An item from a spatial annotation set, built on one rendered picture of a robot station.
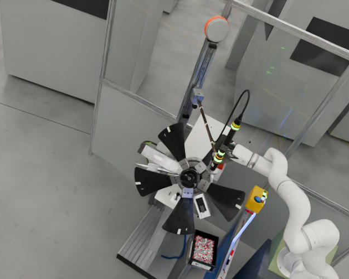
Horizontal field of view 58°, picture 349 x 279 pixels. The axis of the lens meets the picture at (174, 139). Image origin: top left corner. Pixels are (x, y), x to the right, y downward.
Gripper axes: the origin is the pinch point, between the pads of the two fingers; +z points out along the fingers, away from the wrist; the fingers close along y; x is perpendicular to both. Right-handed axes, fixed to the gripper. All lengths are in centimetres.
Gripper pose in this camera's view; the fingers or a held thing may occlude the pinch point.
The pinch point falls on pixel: (225, 145)
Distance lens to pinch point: 175.9
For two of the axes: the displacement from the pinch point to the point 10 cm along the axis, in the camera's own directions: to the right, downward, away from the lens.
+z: -8.6, -4.8, 1.7
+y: 4.3, -5.1, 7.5
